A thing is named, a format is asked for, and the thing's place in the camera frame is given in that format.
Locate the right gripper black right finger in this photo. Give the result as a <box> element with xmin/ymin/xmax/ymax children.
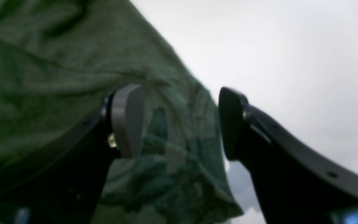
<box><xmin>219</xmin><ymin>87</ymin><xmax>358</xmax><ymax>224</ymax></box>

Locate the dark green t-shirt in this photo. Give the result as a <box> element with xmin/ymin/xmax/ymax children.
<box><xmin>0</xmin><ymin>0</ymin><xmax>243</xmax><ymax>224</ymax></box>

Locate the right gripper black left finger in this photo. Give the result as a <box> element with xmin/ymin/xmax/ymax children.
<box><xmin>0</xmin><ymin>84</ymin><xmax>145</xmax><ymax>224</ymax></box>

